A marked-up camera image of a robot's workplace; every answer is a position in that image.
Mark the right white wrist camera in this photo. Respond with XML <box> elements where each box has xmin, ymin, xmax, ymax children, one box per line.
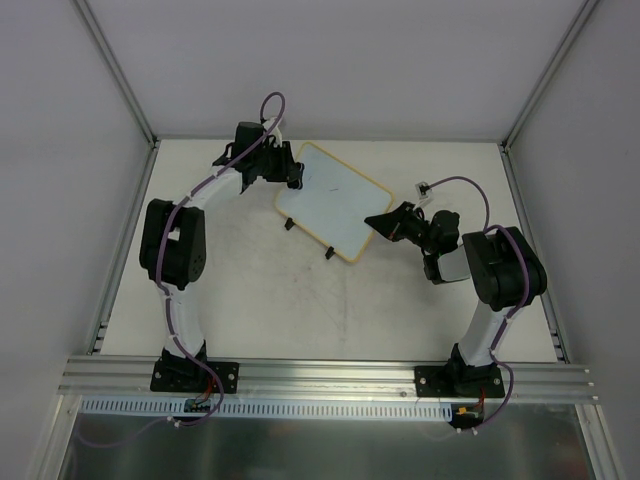
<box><xmin>414</xmin><ymin>181</ymin><xmax>433</xmax><ymax>210</ymax></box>

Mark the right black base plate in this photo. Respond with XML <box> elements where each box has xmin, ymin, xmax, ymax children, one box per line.
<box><xmin>414</xmin><ymin>364</ymin><xmax>505</xmax><ymax>399</ymax></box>

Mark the aluminium mounting rail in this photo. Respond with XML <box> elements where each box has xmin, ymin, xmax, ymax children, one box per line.
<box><xmin>57</xmin><ymin>355</ymin><xmax>600</xmax><ymax>404</ymax></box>

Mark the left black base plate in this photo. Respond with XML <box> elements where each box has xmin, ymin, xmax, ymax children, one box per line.
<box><xmin>150</xmin><ymin>357</ymin><xmax>240</xmax><ymax>394</ymax></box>

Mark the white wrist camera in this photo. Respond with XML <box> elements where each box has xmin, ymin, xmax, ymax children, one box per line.
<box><xmin>262</xmin><ymin>116</ymin><xmax>283</xmax><ymax>147</ymax></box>
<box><xmin>414</xmin><ymin>181</ymin><xmax>433</xmax><ymax>210</ymax></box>

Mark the black whiteboard eraser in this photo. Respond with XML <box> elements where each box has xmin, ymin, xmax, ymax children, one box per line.
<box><xmin>286</xmin><ymin>162</ymin><xmax>305</xmax><ymax>190</ymax></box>

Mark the yellow framed small whiteboard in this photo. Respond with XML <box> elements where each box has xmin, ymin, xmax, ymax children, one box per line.
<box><xmin>274</xmin><ymin>142</ymin><xmax>394</xmax><ymax>263</ymax></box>

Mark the white slotted cable duct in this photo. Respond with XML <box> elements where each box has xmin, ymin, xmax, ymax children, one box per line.
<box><xmin>79</xmin><ymin>395</ymin><xmax>453</xmax><ymax>423</ymax></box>

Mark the purple cable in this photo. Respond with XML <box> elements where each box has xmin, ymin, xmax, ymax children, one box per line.
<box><xmin>153</xmin><ymin>91</ymin><xmax>287</xmax><ymax>426</ymax></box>
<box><xmin>427</xmin><ymin>175</ymin><xmax>530</xmax><ymax>436</ymax></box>

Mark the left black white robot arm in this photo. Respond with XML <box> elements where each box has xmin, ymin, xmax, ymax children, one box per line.
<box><xmin>139</xmin><ymin>118</ymin><xmax>304</xmax><ymax>397</ymax></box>

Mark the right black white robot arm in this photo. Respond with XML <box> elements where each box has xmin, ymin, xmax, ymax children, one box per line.
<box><xmin>365</xmin><ymin>202</ymin><xmax>547</xmax><ymax>399</ymax></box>

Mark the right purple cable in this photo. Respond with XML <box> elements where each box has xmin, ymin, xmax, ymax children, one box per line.
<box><xmin>427</xmin><ymin>175</ymin><xmax>530</xmax><ymax>436</ymax></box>

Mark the left black whiteboard foot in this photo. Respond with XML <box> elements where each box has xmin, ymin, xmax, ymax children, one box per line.
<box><xmin>284</xmin><ymin>217</ymin><xmax>295</xmax><ymax>231</ymax></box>

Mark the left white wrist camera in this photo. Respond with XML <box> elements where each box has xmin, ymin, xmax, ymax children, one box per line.
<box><xmin>262</xmin><ymin>116</ymin><xmax>283</xmax><ymax>147</ymax></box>

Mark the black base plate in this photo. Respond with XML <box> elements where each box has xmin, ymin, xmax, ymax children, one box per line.
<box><xmin>150</xmin><ymin>357</ymin><xmax>240</xmax><ymax>394</ymax></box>
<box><xmin>414</xmin><ymin>364</ymin><xmax>505</xmax><ymax>399</ymax></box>

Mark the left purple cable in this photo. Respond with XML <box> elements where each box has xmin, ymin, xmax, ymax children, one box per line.
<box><xmin>153</xmin><ymin>91</ymin><xmax>287</xmax><ymax>426</ymax></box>

